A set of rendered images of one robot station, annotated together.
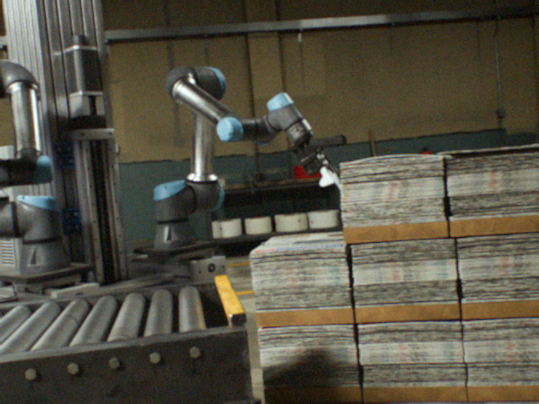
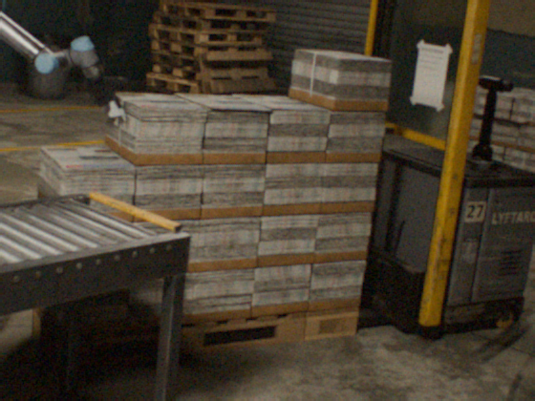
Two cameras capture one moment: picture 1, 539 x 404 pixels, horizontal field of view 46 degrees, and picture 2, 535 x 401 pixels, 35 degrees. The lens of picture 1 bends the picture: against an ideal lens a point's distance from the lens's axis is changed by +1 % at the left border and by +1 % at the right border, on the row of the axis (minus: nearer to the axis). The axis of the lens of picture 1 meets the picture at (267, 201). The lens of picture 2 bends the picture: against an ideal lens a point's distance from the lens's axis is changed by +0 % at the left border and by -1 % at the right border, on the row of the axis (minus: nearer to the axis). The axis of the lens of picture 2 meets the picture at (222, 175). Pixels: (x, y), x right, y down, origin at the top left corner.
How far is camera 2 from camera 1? 1.85 m
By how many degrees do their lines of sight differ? 40
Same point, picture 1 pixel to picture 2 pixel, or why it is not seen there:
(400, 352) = not seen: hidden behind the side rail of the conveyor
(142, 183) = not seen: outside the picture
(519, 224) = (243, 158)
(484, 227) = (223, 158)
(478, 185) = (224, 131)
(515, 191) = (243, 137)
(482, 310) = (213, 213)
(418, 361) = not seen: hidden behind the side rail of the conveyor
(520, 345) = (230, 235)
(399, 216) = (174, 147)
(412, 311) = (171, 213)
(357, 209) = (147, 140)
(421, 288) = (179, 198)
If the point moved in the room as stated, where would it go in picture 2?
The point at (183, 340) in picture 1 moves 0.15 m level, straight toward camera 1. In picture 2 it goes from (164, 241) to (201, 255)
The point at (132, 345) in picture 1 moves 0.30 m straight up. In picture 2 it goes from (143, 244) to (151, 142)
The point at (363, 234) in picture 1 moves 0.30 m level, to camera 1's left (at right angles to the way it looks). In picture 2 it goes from (149, 158) to (80, 163)
